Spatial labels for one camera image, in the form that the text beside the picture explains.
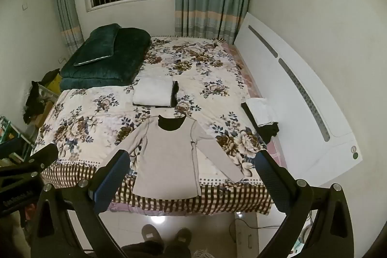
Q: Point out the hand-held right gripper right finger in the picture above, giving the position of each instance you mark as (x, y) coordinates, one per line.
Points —
(267, 181)

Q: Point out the white headboard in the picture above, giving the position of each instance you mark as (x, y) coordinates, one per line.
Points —
(302, 113)

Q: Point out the person's left shoe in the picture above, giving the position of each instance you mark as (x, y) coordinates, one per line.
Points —
(151, 235)

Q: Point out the thin black folded garment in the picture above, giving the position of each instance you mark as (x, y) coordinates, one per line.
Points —
(174, 93)

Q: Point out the dark green folded quilt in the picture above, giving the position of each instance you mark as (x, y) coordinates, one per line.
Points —
(121, 58)

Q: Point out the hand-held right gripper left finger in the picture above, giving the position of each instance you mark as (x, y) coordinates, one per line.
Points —
(110, 184)

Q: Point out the dark green pillow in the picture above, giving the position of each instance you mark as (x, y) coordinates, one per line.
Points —
(96, 43)

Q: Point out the beige long-sleeve shirt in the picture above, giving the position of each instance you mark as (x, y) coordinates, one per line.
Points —
(167, 161)

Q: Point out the black clothes pile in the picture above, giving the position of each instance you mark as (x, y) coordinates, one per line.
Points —
(34, 97)

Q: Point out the green storage rack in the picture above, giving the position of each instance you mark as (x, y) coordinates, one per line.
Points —
(9, 129)

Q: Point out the folded white and black clothes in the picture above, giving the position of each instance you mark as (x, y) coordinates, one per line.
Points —
(269, 131)

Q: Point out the large white folded garment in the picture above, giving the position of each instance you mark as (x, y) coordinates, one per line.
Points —
(152, 91)

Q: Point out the person's shoe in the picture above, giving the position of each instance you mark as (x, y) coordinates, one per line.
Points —
(151, 235)
(183, 236)

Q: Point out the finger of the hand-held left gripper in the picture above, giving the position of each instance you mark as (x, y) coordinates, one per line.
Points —
(45, 155)

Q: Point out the small white folded garment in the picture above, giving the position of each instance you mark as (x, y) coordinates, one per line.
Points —
(263, 111)

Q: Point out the person's right shoe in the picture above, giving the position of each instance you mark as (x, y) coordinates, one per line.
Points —
(183, 236)

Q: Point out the floral bed sheet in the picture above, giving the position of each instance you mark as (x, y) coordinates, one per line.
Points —
(90, 116)

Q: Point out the narrow grey-blue curtain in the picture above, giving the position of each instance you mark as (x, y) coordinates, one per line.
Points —
(66, 4)

